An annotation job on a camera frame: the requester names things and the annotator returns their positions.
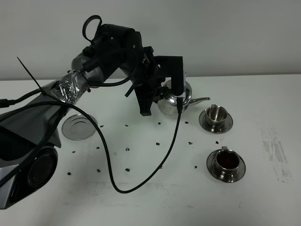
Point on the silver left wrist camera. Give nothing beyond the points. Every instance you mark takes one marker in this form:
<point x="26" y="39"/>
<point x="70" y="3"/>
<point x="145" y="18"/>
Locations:
<point x="184" y="84"/>

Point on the far stainless steel saucer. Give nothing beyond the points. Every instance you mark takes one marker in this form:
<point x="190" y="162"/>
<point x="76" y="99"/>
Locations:
<point x="215" y="129"/>

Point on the far stainless steel teacup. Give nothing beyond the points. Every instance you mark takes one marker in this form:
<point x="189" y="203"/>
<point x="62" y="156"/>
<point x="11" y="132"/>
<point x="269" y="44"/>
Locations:
<point x="216" y="114"/>

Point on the near stainless steel teacup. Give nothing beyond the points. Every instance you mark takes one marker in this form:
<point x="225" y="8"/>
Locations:
<point x="227" y="159"/>

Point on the stainless steel saucer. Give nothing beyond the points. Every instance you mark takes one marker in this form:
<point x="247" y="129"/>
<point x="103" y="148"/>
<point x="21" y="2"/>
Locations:
<point x="215" y="129"/>
<point x="227" y="176"/>

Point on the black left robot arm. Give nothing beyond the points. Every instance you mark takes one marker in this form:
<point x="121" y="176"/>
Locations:
<point x="29" y="136"/>

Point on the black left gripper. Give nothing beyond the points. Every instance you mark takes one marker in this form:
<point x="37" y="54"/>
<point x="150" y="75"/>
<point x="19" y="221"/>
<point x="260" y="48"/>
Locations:
<point x="149" y="87"/>

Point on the black cable tie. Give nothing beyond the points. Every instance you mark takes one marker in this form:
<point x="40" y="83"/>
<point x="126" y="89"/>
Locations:
<point x="35" y="82"/>

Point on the near stainless steel saucer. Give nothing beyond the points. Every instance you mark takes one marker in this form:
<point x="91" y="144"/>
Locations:
<point x="227" y="176"/>

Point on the steel teapot saucer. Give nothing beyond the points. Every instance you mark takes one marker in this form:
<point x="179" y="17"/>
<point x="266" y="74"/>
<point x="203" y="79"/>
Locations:
<point x="77" y="127"/>

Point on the stainless steel teacup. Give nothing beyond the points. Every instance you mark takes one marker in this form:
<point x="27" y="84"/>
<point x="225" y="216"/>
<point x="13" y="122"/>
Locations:
<point x="227" y="159"/>
<point x="216" y="114"/>

